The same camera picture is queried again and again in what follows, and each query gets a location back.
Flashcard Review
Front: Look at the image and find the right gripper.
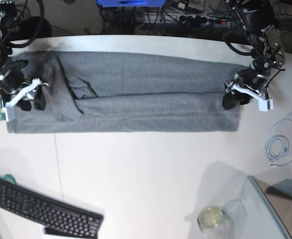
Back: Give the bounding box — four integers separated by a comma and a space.
0, 60, 49, 122

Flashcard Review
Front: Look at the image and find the black computer keyboard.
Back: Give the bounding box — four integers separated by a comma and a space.
0, 178, 104, 239

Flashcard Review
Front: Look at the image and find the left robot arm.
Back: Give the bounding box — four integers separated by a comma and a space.
222, 0, 285, 112

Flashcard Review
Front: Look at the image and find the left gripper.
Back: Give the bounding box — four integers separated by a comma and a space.
222, 68, 274, 112

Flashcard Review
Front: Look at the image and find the green tape roll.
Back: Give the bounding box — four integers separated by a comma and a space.
2, 174, 16, 185

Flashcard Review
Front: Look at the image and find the power strip with red light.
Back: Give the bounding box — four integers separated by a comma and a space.
178, 15, 233, 28

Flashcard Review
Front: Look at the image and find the coiled white cable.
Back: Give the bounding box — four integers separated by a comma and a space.
264, 107, 292, 167

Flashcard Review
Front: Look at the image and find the clear plastic box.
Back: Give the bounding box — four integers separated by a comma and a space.
223, 174, 292, 239

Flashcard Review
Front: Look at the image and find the blue box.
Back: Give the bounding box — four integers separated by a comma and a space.
97, 0, 166, 7

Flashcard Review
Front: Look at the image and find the clear glass jar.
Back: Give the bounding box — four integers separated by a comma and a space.
197, 206, 233, 239

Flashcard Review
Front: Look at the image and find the grey t-shirt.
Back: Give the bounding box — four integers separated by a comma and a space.
7, 51, 244, 133

